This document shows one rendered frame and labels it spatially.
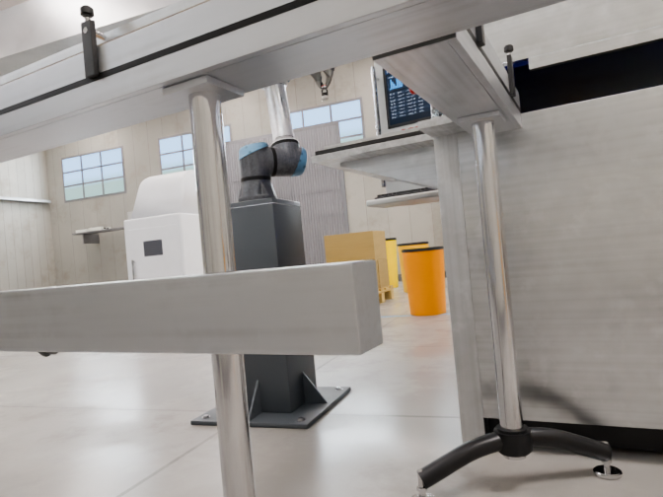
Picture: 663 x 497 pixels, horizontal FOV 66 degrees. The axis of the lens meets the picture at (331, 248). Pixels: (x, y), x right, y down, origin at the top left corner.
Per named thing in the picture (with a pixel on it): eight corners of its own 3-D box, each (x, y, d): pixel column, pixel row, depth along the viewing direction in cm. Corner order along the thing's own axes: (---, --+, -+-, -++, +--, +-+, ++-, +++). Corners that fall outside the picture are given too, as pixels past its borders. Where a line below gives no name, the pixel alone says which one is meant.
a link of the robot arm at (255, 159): (237, 180, 201) (234, 147, 201) (269, 180, 206) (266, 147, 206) (245, 176, 190) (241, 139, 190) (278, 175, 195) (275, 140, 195)
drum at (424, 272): (445, 316, 407) (439, 246, 408) (402, 317, 421) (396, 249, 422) (453, 310, 440) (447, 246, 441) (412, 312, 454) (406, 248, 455)
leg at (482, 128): (538, 450, 116) (505, 117, 117) (534, 465, 108) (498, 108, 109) (497, 446, 120) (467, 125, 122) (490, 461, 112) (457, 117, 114)
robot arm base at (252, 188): (231, 204, 193) (228, 178, 193) (251, 206, 207) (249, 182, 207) (265, 199, 188) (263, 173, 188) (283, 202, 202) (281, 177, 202)
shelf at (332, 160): (504, 164, 200) (504, 159, 200) (463, 133, 138) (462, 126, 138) (391, 181, 223) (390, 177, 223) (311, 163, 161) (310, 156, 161)
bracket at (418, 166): (449, 187, 152) (445, 145, 152) (447, 187, 149) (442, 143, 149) (347, 202, 168) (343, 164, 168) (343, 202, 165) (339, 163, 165)
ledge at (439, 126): (483, 127, 134) (483, 120, 134) (474, 117, 122) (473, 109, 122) (432, 137, 140) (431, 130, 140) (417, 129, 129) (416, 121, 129)
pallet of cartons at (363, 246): (406, 297, 589) (400, 229, 590) (359, 311, 498) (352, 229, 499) (307, 301, 667) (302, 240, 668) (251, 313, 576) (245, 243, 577)
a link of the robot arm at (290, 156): (267, 181, 204) (248, 62, 216) (302, 180, 210) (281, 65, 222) (275, 170, 194) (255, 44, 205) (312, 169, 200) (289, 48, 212)
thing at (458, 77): (467, 138, 136) (462, 80, 137) (528, 126, 129) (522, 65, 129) (362, 63, 76) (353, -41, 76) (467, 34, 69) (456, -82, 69)
